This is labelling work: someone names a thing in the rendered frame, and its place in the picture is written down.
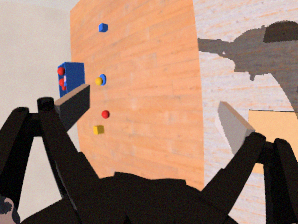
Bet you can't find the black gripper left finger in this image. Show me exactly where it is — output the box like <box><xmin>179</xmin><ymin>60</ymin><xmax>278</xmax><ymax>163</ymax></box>
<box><xmin>0</xmin><ymin>84</ymin><xmax>126</xmax><ymax>224</ymax></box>

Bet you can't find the peach square mat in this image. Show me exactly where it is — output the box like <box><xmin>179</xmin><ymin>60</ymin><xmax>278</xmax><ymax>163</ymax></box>
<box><xmin>248</xmin><ymin>110</ymin><xmax>298</xmax><ymax>174</ymax></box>

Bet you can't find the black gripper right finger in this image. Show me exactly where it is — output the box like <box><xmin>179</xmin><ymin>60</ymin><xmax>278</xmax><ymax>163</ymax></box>
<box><xmin>173</xmin><ymin>101</ymin><xmax>298</xmax><ymax>224</ymax></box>

